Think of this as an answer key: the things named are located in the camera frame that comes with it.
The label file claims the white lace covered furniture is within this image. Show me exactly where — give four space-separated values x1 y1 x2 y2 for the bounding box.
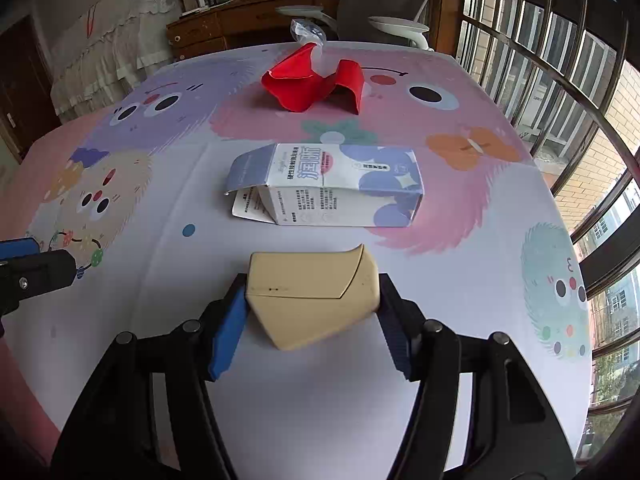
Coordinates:
50 0 181 122

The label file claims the beige cardboard box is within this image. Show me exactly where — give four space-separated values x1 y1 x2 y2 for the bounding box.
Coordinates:
245 245 380 351

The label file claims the wooden desk with drawers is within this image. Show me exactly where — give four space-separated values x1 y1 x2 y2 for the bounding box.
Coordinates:
166 0 340 61

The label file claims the cartoon patterned tablecloth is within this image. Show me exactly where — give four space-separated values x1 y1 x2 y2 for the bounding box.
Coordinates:
1 42 591 460

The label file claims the red paper packet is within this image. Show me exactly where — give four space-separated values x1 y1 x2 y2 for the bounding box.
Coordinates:
260 44 364 115

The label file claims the blue white carton box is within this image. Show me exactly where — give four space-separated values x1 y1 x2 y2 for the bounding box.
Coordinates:
224 143 424 228

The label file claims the metal window grille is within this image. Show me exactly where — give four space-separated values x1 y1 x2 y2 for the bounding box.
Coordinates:
457 0 639 464

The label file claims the clear plastic bag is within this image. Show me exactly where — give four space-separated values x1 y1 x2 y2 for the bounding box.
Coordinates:
290 18 326 49

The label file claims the grey office chair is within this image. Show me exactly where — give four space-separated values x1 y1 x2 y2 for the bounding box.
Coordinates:
277 0 431 51

